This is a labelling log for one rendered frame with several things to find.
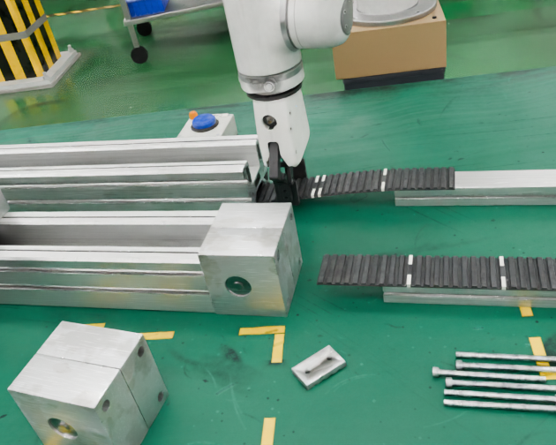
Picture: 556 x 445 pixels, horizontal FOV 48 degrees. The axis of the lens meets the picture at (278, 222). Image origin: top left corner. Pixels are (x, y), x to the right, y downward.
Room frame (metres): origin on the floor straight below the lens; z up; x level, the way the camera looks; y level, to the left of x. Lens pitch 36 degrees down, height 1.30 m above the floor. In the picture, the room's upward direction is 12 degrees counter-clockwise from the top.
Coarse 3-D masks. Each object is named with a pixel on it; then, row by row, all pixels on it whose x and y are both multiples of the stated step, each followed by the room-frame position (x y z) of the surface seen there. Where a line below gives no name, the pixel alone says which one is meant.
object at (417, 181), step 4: (412, 168) 0.73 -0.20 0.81; (416, 168) 0.73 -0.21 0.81; (420, 168) 0.72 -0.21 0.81; (412, 172) 0.72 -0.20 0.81; (416, 172) 0.72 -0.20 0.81; (420, 172) 0.71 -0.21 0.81; (424, 172) 0.72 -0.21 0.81; (412, 176) 0.71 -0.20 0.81; (416, 176) 0.71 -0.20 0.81; (420, 176) 0.71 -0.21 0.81; (424, 176) 0.71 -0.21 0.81; (412, 180) 0.70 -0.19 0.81; (416, 180) 0.70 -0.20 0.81; (420, 180) 0.70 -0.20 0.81; (424, 180) 0.70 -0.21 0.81; (412, 184) 0.69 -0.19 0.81; (416, 184) 0.69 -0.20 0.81; (420, 184) 0.69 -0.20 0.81; (424, 184) 0.69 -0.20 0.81; (412, 188) 0.68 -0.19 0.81; (416, 188) 0.68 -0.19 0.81; (420, 188) 0.68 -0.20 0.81
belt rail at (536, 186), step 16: (464, 176) 0.69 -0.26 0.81; (480, 176) 0.68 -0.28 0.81; (496, 176) 0.68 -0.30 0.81; (512, 176) 0.67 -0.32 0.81; (528, 176) 0.66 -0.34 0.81; (544, 176) 0.65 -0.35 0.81; (400, 192) 0.69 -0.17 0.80; (416, 192) 0.69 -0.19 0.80; (432, 192) 0.68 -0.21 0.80; (448, 192) 0.67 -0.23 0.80; (464, 192) 0.66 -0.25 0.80; (480, 192) 0.66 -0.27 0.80; (496, 192) 0.65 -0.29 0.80; (512, 192) 0.64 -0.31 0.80; (528, 192) 0.64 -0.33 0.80; (544, 192) 0.63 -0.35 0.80
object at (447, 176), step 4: (444, 168) 0.71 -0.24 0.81; (452, 168) 0.71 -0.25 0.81; (440, 172) 0.71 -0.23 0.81; (444, 172) 0.70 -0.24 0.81; (448, 172) 0.70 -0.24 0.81; (452, 172) 0.70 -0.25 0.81; (440, 176) 0.70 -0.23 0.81; (444, 176) 0.69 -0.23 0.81; (448, 176) 0.69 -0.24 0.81; (452, 176) 0.69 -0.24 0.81; (440, 180) 0.69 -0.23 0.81; (444, 180) 0.68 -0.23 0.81; (448, 180) 0.68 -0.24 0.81; (452, 180) 0.68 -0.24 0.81; (440, 184) 0.68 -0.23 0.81; (444, 184) 0.68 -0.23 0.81; (448, 184) 0.68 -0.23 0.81; (452, 184) 0.67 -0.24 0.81; (440, 188) 0.67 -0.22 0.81; (444, 188) 0.67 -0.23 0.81; (448, 188) 0.67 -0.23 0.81; (452, 188) 0.67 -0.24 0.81
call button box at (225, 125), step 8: (216, 120) 0.95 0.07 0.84; (224, 120) 0.95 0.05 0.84; (232, 120) 0.95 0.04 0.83; (184, 128) 0.95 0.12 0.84; (192, 128) 0.94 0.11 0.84; (208, 128) 0.93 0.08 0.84; (216, 128) 0.93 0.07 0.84; (224, 128) 0.92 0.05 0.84; (232, 128) 0.95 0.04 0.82; (184, 136) 0.92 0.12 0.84; (192, 136) 0.91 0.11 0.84; (200, 136) 0.91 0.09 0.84; (208, 136) 0.90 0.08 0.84
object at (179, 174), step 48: (48, 144) 0.94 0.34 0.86; (96, 144) 0.91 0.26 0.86; (144, 144) 0.87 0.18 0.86; (192, 144) 0.84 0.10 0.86; (240, 144) 0.81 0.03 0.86; (48, 192) 0.84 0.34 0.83; (96, 192) 0.81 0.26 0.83; (144, 192) 0.79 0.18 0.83; (192, 192) 0.76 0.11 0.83; (240, 192) 0.74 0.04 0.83
